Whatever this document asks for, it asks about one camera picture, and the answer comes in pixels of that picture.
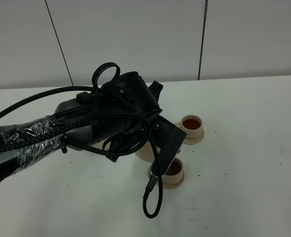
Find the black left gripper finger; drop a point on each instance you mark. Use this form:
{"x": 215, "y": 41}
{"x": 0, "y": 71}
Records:
{"x": 154, "y": 90}
{"x": 116, "y": 148}

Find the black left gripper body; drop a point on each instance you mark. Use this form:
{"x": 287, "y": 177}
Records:
{"x": 167, "y": 135}

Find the beige ceramic teapot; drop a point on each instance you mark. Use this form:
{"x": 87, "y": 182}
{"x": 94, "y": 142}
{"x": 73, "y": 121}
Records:
{"x": 146, "y": 153}

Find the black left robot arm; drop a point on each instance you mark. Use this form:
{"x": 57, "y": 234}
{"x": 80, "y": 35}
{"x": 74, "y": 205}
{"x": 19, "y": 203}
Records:
{"x": 113, "y": 120}

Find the beige teapot saucer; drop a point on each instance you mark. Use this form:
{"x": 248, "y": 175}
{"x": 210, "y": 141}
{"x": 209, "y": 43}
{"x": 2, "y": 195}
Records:
{"x": 99, "y": 145}

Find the beige far cup saucer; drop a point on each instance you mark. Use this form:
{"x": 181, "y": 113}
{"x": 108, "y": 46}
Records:
{"x": 194, "y": 140}

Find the beige cup saucer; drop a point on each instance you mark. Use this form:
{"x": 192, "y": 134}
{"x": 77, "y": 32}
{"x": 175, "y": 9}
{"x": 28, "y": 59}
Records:
{"x": 172, "y": 185}
{"x": 194, "y": 140}

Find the beige far teacup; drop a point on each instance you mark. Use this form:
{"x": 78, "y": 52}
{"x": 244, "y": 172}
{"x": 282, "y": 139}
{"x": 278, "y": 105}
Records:
{"x": 192, "y": 125}

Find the beige teacup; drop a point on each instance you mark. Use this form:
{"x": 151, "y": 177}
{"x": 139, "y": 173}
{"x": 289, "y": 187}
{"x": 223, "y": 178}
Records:
{"x": 174, "y": 173}
{"x": 192, "y": 125}

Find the beige near teacup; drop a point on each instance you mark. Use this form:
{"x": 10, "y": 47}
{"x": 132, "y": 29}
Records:
{"x": 174, "y": 173}

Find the beige near cup saucer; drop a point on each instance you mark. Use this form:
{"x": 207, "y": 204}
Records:
{"x": 172, "y": 185}

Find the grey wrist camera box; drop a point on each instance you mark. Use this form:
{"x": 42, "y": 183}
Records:
{"x": 151, "y": 172}

